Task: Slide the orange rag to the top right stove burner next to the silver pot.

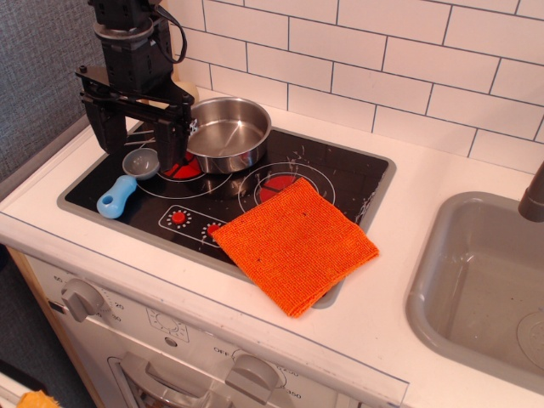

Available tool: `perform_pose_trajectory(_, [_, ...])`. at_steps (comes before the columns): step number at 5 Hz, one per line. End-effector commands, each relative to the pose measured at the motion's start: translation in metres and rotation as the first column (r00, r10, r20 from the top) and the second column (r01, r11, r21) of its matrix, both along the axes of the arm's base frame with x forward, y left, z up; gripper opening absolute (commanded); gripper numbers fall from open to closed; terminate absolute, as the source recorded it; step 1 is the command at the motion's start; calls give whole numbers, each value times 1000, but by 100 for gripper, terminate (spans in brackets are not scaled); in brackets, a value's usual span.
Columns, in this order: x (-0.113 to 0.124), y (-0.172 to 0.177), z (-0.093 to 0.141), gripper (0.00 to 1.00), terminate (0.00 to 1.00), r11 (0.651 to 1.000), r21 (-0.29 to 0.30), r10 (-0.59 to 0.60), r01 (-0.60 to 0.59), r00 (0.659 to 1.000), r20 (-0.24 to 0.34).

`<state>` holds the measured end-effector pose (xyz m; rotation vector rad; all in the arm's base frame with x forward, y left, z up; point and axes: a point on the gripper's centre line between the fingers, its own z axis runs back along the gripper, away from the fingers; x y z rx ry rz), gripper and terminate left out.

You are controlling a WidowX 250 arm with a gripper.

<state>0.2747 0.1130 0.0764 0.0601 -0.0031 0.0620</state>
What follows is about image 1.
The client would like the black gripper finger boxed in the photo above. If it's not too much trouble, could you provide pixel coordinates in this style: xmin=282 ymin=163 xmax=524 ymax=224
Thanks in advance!
xmin=83 ymin=99 xmax=127 ymax=154
xmin=154 ymin=114 xmax=192 ymax=172

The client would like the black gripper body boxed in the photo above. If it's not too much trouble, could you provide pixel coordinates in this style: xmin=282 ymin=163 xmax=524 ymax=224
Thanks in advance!
xmin=76 ymin=40 xmax=195 ymax=127

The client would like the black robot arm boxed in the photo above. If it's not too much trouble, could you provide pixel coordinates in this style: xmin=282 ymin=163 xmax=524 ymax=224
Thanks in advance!
xmin=76 ymin=1 xmax=195 ymax=172

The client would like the stainless steel pot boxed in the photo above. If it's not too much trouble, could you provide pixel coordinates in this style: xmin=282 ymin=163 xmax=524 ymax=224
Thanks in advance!
xmin=187 ymin=97 xmax=272 ymax=174

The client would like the orange knitted cloth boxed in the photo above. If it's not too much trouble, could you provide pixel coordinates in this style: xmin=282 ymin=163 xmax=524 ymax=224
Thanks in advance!
xmin=212 ymin=178 xmax=379 ymax=318

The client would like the blue grey measuring scoop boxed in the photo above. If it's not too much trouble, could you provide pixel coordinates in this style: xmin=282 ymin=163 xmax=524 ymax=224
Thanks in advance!
xmin=97 ymin=148 xmax=160 ymax=219

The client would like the black toy stovetop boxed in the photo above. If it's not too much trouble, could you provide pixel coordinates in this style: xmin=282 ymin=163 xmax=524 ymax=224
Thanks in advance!
xmin=57 ymin=119 xmax=398 ymax=309

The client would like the red left stove knob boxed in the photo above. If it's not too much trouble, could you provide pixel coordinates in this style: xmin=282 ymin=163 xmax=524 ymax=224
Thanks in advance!
xmin=170 ymin=211 xmax=187 ymax=225

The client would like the red stove knob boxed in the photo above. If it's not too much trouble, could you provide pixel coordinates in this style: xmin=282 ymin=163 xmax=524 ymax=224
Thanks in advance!
xmin=203 ymin=224 xmax=221 ymax=240
xmin=170 ymin=211 xmax=187 ymax=225

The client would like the red right stove knob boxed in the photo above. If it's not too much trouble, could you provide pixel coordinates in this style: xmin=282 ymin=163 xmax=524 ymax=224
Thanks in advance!
xmin=203 ymin=224 xmax=221 ymax=240

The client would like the grey timer knob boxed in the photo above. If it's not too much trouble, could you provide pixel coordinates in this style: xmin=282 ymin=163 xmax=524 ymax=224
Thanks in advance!
xmin=61 ymin=279 xmax=105 ymax=322

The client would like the grey oven temperature knob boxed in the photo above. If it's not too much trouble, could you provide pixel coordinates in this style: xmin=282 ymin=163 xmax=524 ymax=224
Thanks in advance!
xmin=225 ymin=354 xmax=280 ymax=405

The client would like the orange object bottom corner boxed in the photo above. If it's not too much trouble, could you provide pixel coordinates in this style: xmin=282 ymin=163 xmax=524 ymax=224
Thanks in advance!
xmin=16 ymin=391 xmax=60 ymax=408

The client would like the grey toy sink basin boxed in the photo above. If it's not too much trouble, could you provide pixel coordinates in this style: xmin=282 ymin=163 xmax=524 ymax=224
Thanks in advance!
xmin=406 ymin=192 xmax=543 ymax=394

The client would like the grey sink faucet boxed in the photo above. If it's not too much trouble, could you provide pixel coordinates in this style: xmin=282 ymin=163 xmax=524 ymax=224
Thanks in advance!
xmin=518 ymin=163 xmax=544 ymax=223

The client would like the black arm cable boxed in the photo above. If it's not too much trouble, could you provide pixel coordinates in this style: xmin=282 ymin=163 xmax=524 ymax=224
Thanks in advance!
xmin=153 ymin=3 xmax=188 ymax=65

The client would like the grey oven door handle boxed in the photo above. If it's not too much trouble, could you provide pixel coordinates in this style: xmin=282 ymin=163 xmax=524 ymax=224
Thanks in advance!
xmin=118 ymin=353 xmax=235 ymax=407

